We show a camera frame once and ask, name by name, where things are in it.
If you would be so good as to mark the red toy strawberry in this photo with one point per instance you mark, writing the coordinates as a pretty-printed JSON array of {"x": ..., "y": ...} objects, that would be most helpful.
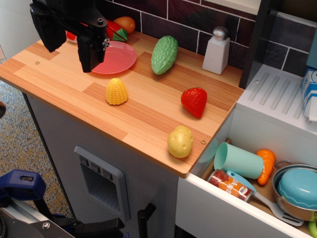
[{"x": 194, "y": 100}]

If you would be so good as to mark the white salt shaker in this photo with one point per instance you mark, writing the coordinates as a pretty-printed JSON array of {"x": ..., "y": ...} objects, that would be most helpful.
[{"x": 217, "y": 52}]

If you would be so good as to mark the black cabinet door handle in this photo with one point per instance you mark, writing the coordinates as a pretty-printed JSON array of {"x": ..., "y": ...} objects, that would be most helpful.
[{"x": 143, "y": 216}]

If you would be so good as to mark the red toy pepper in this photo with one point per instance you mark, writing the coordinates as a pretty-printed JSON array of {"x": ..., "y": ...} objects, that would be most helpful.
[{"x": 115, "y": 32}]

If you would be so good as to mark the orange toy carrot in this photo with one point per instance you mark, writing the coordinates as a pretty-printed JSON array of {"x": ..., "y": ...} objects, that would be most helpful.
[{"x": 269, "y": 161}]

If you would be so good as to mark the green toy bitter gourd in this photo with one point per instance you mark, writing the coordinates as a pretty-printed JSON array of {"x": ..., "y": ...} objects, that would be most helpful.
[{"x": 164, "y": 54}]

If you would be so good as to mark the teal plastic cup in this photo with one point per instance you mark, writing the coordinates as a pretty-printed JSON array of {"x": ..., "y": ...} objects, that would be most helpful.
[{"x": 244, "y": 163}]

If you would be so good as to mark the orange toy mango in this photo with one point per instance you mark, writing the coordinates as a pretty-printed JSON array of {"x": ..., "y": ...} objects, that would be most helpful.
[{"x": 126, "y": 23}]

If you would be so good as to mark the toy food can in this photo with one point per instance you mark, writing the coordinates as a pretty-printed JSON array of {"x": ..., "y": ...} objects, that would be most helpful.
[{"x": 230, "y": 185}]

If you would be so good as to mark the red white toy sushi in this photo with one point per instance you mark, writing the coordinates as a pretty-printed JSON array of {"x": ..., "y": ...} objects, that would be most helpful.
[{"x": 71, "y": 37}]

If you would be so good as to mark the steel toy pot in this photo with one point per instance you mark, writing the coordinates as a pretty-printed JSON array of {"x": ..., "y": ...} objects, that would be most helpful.
[{"x": 298, "y": 212}]

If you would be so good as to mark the grey toy ice dispenser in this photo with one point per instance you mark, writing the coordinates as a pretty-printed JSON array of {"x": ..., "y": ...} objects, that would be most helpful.
[{"x": 105, "y": 183}]

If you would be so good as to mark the blue clamp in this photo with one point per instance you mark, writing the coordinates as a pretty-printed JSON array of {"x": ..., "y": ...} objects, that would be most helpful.
[{"x": 21, "y": 185}]

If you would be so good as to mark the pink plastic plate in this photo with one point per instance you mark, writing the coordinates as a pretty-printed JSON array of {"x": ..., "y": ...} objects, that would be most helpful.
[{"x": 119, "y": 56}]

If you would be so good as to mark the yellow toy corn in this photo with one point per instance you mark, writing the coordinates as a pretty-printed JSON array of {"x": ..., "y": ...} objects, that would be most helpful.
[{"x": 116, "y": 92}]

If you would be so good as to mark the grey toy spatula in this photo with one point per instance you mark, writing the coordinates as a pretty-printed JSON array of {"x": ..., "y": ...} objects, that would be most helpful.
[{"x": 277, "y": 212}]

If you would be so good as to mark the blue white milk carton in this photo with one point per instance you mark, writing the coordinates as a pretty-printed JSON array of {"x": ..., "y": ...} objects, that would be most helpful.
[{"x": 309, "y": 93}]

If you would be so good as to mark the yellow toy potato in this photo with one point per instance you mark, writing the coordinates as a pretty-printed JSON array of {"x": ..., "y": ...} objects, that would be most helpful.
[{"x": 180, "y": 142}]

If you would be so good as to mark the blue plastic bowl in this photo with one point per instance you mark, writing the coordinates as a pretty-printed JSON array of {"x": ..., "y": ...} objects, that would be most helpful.
[{"x": 299, "y": 187}]

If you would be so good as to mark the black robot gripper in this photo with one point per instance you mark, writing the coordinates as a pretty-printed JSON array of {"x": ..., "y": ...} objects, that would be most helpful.
[{"x": 52, "y": 18}]

